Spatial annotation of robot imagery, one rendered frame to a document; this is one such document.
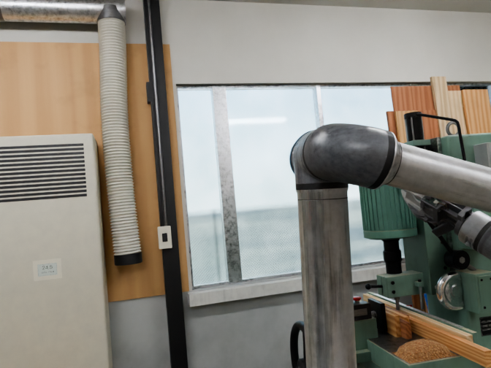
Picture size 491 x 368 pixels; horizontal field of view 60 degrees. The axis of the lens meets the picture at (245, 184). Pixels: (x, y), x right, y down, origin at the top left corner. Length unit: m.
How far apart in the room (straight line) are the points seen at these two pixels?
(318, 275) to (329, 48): 2.40
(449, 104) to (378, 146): 2.67
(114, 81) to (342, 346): 2.00
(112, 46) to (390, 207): 1.82
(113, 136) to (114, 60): 0.44
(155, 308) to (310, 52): 1.96
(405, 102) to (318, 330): 2.50
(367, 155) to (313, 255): 0.26
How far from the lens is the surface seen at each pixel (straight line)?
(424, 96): 3.38
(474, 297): 1.50
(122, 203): 2.45
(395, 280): 1.52
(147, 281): 2.65
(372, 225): 1.47
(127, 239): 2.45
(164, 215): 2.54
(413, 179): 0.85
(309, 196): 0.91
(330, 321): 0.95
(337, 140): 0.81
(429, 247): 1.54
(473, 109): 3.56
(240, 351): 2.84
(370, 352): 1.45
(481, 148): 1.57
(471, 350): 1.30
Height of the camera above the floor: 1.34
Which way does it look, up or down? 3 degrees up
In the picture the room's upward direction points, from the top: 5 degrees counter-clockwise
